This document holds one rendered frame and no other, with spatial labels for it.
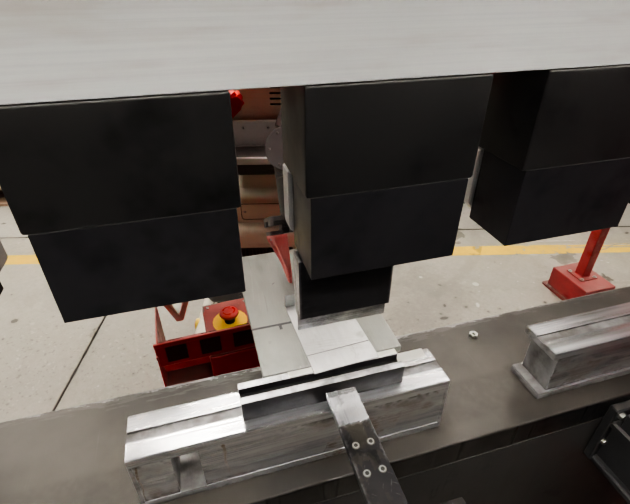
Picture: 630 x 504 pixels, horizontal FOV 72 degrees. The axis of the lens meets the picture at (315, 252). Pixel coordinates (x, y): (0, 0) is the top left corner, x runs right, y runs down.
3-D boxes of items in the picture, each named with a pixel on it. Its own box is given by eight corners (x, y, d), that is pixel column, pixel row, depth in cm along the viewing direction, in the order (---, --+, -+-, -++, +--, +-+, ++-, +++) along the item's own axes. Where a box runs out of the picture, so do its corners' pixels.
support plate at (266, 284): (336, 246, 77) (336, 242, 77) (400, 351, 56) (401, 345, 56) (235, 262, 73) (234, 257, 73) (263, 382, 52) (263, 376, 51)
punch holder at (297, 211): (415, 214, 49) (438, 55, 40) (456, 254, 42) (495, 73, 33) (285, 233, 45) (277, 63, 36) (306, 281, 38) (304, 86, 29)
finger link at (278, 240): (328, 279, 62) (320, 214, 62) (279, 287, 61) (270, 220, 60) (316, 275, 69) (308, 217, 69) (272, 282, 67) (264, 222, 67)
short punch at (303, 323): (379, 307, 50) (387, 236, 45) (387, 318, 48) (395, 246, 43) (295, 323, 47) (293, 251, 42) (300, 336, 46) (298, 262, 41)
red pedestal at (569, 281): (571, 276, 236) (632, 125, 191) (609, 305, 216) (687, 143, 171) (540, 282, 232) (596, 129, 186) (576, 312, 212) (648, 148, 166)
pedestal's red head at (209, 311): (252, 334, 105) (246, 275, 96) (267, 384, 93) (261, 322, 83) (167, 353, 100) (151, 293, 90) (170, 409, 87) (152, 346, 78)
